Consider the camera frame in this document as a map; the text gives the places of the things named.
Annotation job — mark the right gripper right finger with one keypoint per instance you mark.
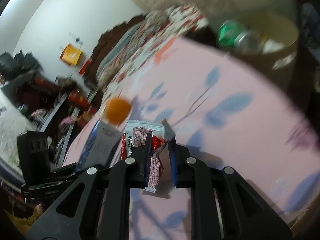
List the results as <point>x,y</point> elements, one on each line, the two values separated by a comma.
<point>223,204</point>

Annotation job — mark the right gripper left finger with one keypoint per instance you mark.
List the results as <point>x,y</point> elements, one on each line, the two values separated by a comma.
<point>95,206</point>

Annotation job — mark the blue white milk carton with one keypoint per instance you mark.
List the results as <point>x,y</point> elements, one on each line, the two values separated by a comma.
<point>100,147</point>

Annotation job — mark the red white snack wrapper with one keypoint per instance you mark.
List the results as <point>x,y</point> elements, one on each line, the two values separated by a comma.
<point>144,141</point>

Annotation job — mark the orange capped pink bottle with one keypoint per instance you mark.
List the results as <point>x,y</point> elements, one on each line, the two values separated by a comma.
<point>116,110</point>

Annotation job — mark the green aluminium drink can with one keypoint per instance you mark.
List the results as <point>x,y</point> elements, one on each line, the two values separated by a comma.
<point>236,37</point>

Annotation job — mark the white plastic bag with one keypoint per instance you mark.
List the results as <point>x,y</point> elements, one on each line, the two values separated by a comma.
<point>271,46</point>

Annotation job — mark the beige round trash bin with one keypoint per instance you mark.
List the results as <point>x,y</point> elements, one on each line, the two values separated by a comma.
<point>277,66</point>

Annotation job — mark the yellow jacket sleeve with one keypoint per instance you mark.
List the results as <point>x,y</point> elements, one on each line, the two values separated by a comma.
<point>23,225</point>

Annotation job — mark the white home print cloth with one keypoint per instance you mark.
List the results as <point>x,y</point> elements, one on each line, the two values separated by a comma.
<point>12,124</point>

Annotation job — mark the grey cluttered shelf unit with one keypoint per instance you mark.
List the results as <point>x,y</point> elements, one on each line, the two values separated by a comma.
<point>30,92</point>

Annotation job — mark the pink tree print blanket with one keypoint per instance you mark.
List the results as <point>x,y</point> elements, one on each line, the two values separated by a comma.
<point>228,114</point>

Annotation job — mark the folded patterned quilt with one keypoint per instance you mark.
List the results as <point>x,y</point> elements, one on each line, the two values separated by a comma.
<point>117,50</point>

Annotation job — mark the carved dark wooden headboard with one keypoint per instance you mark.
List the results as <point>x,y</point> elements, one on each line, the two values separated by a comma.
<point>105,44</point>

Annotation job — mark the floral white bed sheet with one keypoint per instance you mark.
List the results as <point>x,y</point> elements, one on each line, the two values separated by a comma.
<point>167,23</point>

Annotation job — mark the yellow red wall calendar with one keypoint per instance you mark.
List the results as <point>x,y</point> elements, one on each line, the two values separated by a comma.
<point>75,57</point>

